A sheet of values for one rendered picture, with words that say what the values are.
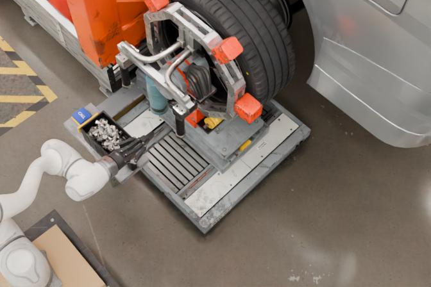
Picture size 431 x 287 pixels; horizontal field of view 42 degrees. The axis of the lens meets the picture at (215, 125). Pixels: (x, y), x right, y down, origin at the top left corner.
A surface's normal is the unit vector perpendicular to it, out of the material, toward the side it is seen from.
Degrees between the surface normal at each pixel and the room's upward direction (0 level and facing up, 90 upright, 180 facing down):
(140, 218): 0
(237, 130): 0
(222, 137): 0
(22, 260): 10
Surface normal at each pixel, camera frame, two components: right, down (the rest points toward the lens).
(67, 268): 0.10, -0.47
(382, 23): -0.71, 0.61
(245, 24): 0.36, -0.14
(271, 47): 0.58, 0.20
